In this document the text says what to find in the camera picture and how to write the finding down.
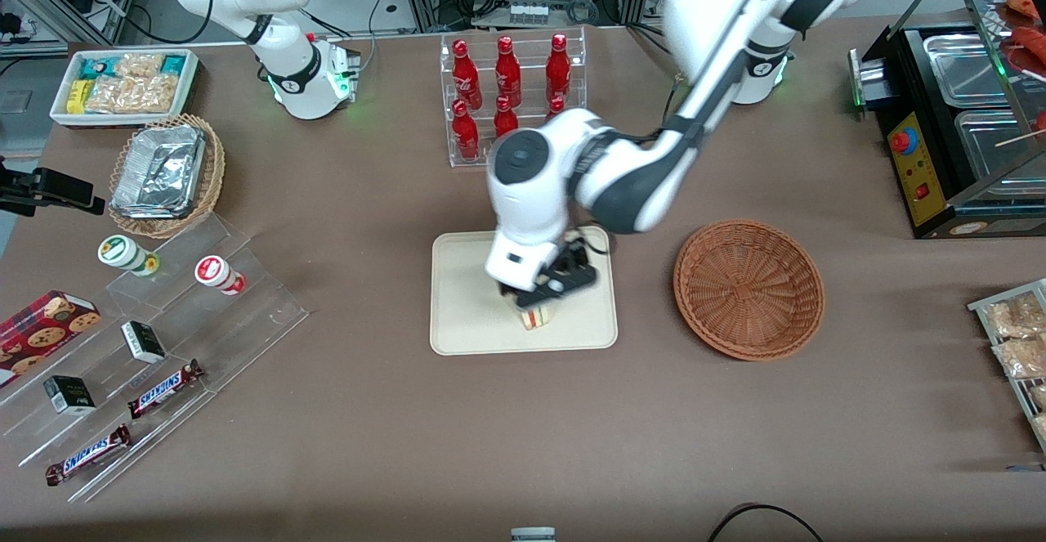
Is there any triangular sandwich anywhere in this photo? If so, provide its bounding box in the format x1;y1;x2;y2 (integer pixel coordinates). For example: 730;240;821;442
515;301;558;332

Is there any cream plastic tray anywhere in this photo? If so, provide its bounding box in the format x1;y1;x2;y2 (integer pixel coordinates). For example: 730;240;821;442
431;226;619;356

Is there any oval light wicker basket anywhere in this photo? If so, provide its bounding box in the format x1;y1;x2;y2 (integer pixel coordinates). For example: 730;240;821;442
108;114;226;240

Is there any round brown wicker basket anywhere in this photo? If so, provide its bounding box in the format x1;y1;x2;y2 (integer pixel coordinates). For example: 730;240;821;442
673;219;825;361

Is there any green lid yoghurt cup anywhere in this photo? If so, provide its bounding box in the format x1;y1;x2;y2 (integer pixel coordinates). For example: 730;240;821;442
97;235;160;277

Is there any stack of foil trays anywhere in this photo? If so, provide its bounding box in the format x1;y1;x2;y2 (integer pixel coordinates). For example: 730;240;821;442
111;124;206;220

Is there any clear acrylic bottle rack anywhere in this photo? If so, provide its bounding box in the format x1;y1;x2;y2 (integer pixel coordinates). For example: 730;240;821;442
440;25;588;168

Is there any clear bag of crackers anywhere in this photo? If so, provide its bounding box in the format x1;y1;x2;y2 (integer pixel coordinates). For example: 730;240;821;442
86;76;178;114
114;53;166;79

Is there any tartan chocolate chip cookie box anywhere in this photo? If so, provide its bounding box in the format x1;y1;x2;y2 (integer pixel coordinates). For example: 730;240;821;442
0;290;101;387

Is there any white rectangular snack bin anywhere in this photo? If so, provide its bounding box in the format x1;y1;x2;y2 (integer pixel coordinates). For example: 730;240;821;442
49;49;199;130

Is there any red lid yoghurt cup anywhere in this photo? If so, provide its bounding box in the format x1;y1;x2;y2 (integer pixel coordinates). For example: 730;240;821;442
194;255;247;296

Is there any small dark green box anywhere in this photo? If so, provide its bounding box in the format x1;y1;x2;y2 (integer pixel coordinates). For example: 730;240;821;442
121;320;167;364
43;375;96;416

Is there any clear acrylic stepped stand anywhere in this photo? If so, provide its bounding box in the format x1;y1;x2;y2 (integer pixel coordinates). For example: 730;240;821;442
0;213;310;504

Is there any Snickers chocolate bar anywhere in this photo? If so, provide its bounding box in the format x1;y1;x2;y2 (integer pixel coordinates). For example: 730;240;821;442
127;359;205;420
45;423;132;487

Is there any black food warmer machine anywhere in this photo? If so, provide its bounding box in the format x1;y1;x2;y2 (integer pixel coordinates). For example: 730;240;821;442
850;0;1046;240

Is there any steel warmer pan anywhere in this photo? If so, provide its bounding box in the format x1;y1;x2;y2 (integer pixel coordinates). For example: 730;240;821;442
954;109;1046;189
923;33;1016;108

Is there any black floor cable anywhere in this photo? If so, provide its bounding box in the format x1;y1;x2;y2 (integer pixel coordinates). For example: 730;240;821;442
707;503;826;542

